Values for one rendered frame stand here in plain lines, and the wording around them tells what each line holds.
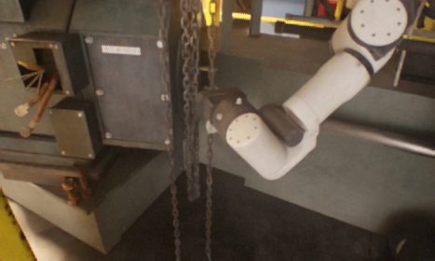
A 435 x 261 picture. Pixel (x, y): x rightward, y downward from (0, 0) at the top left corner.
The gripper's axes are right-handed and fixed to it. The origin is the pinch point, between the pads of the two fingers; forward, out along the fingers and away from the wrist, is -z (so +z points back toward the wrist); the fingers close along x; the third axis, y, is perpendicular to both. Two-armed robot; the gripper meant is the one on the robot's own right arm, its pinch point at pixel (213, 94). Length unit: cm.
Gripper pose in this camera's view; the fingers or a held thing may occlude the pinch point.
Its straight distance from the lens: 67.1
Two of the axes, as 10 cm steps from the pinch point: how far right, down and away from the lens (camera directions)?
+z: 3.6, 4.9, -7.9
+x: 9.3, -1.6, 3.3
